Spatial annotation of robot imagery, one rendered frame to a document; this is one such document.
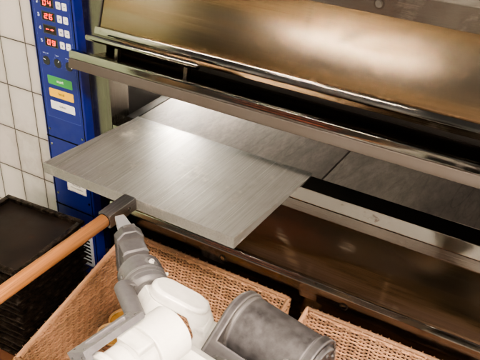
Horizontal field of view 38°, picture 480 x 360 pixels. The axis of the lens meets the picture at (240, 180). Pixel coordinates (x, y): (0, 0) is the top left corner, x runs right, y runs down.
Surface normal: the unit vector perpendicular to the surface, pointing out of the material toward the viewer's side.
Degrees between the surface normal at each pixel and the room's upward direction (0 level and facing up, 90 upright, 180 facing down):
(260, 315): 8
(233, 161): 0
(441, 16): 90
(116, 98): 90
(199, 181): 0
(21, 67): 90
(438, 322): 70
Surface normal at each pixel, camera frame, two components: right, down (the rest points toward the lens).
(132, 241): 0.03, -0.85
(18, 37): -0.52, 0.44
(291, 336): -0.06, -0.70
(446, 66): -0.48, 0.12
